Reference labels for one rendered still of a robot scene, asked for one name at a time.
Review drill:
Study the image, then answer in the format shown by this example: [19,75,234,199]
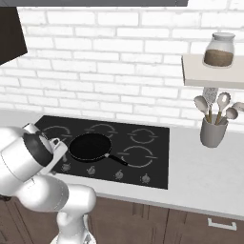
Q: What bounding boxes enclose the brown cupboard door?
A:
[88,195,148,244]
[0,194,61,244]

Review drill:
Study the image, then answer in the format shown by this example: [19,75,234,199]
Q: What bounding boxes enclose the brown drawer front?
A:
[165,208,244,244]

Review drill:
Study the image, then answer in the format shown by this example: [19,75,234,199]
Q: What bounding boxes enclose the white drawer handle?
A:
[207,217,238,232]

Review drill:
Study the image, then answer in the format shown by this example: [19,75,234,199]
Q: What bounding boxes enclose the black hob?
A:
[32,114,171,191]

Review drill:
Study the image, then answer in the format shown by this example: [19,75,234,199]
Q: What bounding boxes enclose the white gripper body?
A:
[39,142,70,175]

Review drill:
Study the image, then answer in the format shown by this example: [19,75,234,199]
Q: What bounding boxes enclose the dark wall cupboard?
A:
[0,6,29,67]

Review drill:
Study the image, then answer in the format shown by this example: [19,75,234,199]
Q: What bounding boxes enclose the grey speckled spatula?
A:
[202,86,220,122]

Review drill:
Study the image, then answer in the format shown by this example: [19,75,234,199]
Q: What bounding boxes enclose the small pale spoon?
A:
[223,107,239,122]

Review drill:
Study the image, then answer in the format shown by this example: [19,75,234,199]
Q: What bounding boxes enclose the beige wall shelf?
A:
[181,52,244,91]

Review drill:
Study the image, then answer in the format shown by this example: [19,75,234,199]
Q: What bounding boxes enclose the grey utensil pot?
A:
[199,113,230,150]

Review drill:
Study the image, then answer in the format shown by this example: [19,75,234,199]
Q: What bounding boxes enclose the black frying pan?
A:
[68,132,129,167]

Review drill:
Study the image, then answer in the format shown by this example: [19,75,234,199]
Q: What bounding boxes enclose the grey range hood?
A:
[0,0,190,8]

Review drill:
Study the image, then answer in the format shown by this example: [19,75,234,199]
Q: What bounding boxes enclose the pale slotted spoon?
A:
[214,91,233,126]

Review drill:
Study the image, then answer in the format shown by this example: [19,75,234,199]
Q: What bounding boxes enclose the glass jar with brown contents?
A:
[202,31,236,69]

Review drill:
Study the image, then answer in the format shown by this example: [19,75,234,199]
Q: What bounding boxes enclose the pale utensil head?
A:
[233,101,244,112]

